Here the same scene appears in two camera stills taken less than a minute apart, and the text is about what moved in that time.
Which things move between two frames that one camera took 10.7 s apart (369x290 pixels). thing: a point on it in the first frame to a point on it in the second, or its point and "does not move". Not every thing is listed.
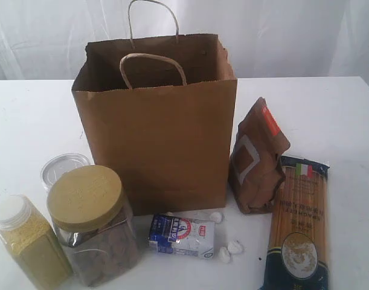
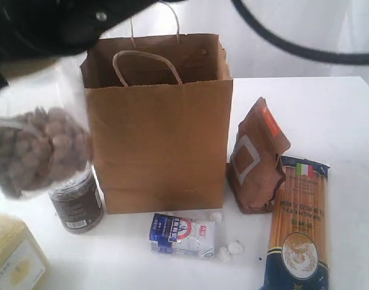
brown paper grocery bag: [159, 107] does not move
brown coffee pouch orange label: [256, 166] does not move
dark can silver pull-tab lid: [59, 164] to [77, 202]
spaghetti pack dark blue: [298, 258] does not move
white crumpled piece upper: [215, 217] does not move
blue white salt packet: [173, 234] does not move
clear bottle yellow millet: [34, 242] to [17, 261]
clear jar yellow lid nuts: [92, 219] to [41, 127]
